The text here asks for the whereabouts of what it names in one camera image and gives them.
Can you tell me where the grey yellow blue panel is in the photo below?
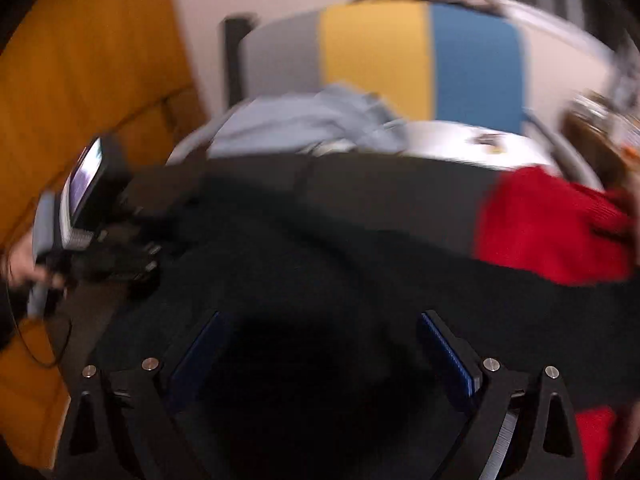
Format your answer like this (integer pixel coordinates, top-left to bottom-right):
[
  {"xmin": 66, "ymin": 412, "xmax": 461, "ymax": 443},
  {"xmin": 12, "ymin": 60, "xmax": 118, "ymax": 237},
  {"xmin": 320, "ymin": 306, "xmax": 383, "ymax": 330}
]
[{"xmin": 239, "ymin": 1, "xmax": 526, "ymax": 136}]

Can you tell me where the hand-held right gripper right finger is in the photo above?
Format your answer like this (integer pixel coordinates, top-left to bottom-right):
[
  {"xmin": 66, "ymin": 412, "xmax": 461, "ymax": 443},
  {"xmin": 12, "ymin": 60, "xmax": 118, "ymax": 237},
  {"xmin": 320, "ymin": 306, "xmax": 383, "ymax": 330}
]
[{"xmin": 419, "ymin": 310, "xmax": 587, "ymax": 480}]

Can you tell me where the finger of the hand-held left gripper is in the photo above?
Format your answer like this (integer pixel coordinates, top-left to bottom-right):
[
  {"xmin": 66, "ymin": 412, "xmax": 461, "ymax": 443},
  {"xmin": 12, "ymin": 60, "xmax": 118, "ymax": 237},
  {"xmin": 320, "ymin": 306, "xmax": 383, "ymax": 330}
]
[{"xmin": 97, "ymin": 227, "xmax": 166, "ymax": 286}]

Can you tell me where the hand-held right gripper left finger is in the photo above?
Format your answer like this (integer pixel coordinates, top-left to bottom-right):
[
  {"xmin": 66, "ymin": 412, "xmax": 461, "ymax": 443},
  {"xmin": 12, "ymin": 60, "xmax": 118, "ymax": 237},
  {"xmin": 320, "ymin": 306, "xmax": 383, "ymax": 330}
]
[{"xmin": 55, "ymin": 310, "xmax": 236, "ymax": 480}]

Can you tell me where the light blue garment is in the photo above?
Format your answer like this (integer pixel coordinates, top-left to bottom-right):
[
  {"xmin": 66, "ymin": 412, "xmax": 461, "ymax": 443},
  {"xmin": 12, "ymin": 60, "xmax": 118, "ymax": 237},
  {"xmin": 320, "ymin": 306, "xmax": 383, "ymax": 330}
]
[{"xmin": 167, "ymin": 84, "xmax": 411, "ymax": 166}]

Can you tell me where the black cable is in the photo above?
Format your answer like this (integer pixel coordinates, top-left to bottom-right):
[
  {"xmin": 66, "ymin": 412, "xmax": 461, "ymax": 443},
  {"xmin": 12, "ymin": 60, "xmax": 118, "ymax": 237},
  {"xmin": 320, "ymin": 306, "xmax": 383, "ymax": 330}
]
[{"xmin": 5, "ymin": 280, "xmax": 73, "ymax": 368}]

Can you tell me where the red garment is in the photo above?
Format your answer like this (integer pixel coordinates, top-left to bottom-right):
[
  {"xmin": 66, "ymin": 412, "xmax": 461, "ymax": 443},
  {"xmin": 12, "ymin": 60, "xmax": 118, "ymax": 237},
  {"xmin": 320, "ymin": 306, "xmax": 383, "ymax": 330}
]
[{"xmin": 472, "ymin": 165, "xmax": 636, "ymax": 480}]

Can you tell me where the person's left hand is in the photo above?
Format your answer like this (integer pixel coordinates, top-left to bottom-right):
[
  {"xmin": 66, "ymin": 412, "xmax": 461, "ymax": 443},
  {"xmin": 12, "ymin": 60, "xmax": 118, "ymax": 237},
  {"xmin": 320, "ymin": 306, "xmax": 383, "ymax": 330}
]
[{"xmin": 0, "ymin": 234, "xmax": 67, "ymax": 292}]

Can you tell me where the black garment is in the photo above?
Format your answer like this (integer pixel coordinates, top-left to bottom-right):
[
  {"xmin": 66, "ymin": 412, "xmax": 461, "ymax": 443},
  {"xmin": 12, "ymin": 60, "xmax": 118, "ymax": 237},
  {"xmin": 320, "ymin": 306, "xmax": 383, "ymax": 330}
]
[{"xmin": 60, "ymin": 160, "xmax": 640, "ymax": 480}]

